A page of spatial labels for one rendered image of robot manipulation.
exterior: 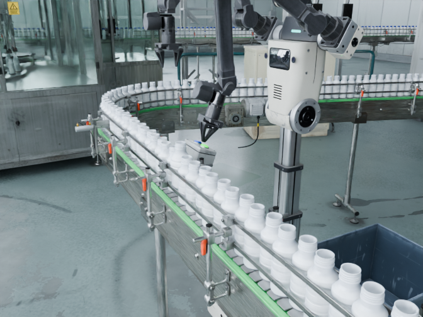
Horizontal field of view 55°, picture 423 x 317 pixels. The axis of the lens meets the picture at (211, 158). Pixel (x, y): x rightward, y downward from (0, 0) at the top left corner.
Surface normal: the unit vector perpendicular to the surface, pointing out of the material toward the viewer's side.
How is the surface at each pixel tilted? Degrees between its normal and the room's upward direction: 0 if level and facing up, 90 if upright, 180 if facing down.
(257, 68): 90
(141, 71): 90
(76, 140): 89
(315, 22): 109
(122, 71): 90
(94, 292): 0
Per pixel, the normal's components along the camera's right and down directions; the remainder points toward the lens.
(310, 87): 0.46, 0.47
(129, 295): 0.00, -0.94
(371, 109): 0.18, 0.33
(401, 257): -0.88, 0.16
